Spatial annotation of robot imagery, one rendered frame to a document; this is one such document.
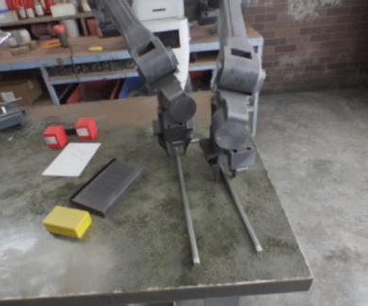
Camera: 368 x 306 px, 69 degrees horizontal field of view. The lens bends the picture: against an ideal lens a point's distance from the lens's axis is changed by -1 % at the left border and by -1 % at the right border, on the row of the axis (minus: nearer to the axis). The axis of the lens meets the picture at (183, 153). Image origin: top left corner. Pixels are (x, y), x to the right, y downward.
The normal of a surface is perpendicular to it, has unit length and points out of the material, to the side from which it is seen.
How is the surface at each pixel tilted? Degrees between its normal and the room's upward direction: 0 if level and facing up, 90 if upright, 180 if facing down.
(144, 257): 0
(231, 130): 90
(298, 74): 90
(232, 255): 0
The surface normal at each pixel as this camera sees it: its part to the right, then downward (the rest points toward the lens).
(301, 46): 0.03, 0.58
